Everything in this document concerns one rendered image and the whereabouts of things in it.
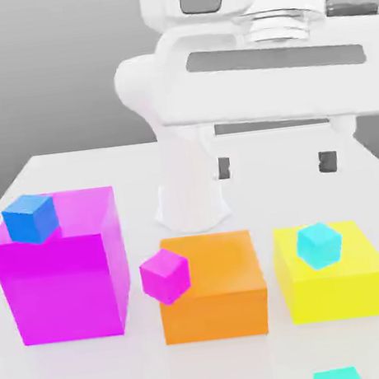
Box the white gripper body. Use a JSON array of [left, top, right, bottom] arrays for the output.
[[149, 4, 379, 143]]

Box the small cyan cube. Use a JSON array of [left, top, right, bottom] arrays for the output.
[[293, 218, 348, 273]]

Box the small magenta cube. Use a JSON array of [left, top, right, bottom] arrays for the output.
[[137, 245, 194, 309]]

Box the small blue cube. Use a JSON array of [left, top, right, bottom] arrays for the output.
[[0, 190, 63, 249]]

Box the small turquoise cube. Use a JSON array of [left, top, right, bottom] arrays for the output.
[[311, 365, 363, 379]]

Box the large orange box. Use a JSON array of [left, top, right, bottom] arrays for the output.
[[152, 227, 274, 347]]

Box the large yellow box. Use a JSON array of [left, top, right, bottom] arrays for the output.
[[269, 216, 379, 329]]

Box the large magenta box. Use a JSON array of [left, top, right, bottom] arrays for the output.
[[0, 184, 138, 350]]

